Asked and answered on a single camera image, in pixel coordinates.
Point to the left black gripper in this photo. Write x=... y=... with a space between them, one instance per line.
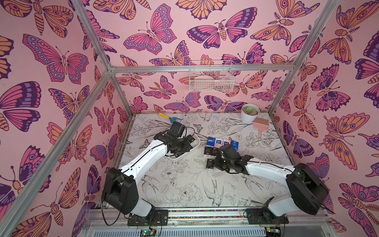
x=187 y=146

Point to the white wire wall basket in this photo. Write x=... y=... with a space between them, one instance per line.
x=211 y=78

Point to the blue cartoon tissue pack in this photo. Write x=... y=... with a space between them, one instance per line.
x=235 y=144

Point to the blue pocket tissue pack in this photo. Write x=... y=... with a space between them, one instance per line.
x=210 y=142

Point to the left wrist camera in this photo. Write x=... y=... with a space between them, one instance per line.
x=176 y=130

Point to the black Face tissue pack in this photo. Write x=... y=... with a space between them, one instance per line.
x=215 y=152
x=208 y=151
x=210 y=164
x=190 y=138

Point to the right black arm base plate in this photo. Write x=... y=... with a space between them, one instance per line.
x=262 y=216

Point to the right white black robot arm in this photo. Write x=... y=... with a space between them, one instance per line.
x=307 y=192

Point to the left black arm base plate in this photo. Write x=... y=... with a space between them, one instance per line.
x=157 y=218

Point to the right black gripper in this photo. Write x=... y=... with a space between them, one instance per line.
x=222 y=158

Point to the pink white tissue pack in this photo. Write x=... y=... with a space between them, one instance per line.
x=218 y=142

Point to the blue yellow garden fork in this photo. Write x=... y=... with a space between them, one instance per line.
x=172 y=119

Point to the white pot with succulent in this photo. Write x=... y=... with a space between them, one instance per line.
x=249 y=113

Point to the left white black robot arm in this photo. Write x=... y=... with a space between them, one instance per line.
x=120 y=189

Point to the light pink tissue pack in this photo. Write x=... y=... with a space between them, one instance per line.
x=226 y=141

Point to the pink brush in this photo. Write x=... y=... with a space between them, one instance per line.
x=261 y=124

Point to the white plastic storage box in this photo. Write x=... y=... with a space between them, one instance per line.
x=195 y=145

